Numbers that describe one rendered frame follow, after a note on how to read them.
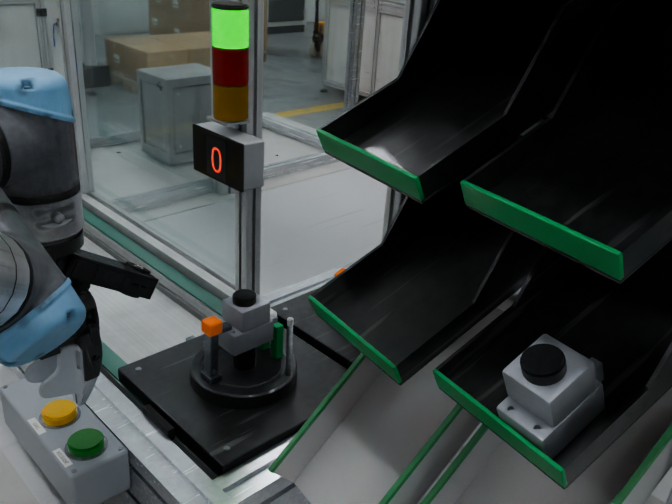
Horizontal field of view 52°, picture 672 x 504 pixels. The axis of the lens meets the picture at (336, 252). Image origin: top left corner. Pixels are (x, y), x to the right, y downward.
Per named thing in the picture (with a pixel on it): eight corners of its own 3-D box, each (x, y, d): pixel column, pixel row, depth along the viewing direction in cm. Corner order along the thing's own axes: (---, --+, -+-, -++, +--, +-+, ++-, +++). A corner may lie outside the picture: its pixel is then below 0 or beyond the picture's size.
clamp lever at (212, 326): (209, 378, 87) (209, 325, 84) (200, 370, 88) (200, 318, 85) (232, 368, 89) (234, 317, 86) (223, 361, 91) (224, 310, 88)
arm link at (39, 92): (-55, 72, 59) (34, 60, 66) (-33, 193, 64) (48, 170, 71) (1, 88, 56) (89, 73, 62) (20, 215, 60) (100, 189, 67)
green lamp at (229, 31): (226, 50, 92) (225, 11, 90) (204, 44, 96) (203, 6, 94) (256, 47, 96) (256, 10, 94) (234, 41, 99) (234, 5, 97)
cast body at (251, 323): (234, 357, 87) (234, 309, 84) (213, 342, 90) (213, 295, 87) (285, 335, 93) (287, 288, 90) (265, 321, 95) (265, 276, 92)
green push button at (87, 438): (78, 469, 78) (76, 455, 78) (62, 450, 81) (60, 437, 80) (111, 453, 81) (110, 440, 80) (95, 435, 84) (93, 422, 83)
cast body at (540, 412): (547, 466, 49) (535, 406, 45) (500, 430, 52) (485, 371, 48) (624, 391, 51) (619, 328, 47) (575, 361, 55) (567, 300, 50)
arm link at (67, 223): (59, 172, 71) (98, 196, 65) (64, 214, 73) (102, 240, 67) (-18, 187, 66) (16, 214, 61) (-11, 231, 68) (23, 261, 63)
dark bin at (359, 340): (400, 387, 57) (376, 327, 52) (315, 314, 67) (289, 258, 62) (625, 203, 65) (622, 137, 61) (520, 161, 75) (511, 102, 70)
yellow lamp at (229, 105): (226, 124, 97) (226, 88, 95) (206, 115, 100) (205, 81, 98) (255, 119, 100) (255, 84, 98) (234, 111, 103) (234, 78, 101)
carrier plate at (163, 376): (222, 479, 79) (222, 465, 78) (118, 380, 94) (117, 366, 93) (369, 396, 94) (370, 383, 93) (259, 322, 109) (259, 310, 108)
